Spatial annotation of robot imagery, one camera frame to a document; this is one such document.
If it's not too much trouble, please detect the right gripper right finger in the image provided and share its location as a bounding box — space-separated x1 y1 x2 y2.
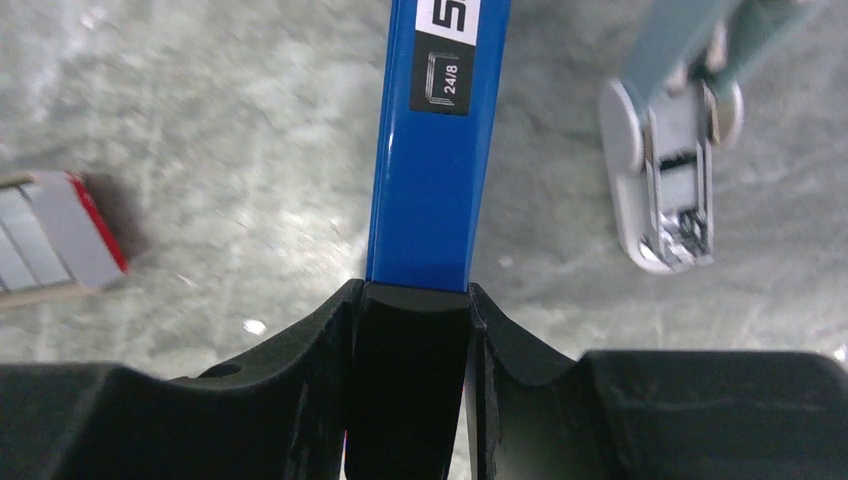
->
465 285 847 479

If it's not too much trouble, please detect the staple tray with staples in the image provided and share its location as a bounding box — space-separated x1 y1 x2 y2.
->
1 170 128 309

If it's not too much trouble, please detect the light blue small stapler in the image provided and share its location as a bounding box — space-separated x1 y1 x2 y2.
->
598 1 822 274

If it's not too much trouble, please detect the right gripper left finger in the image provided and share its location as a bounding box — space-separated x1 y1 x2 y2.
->
1 280 363 479

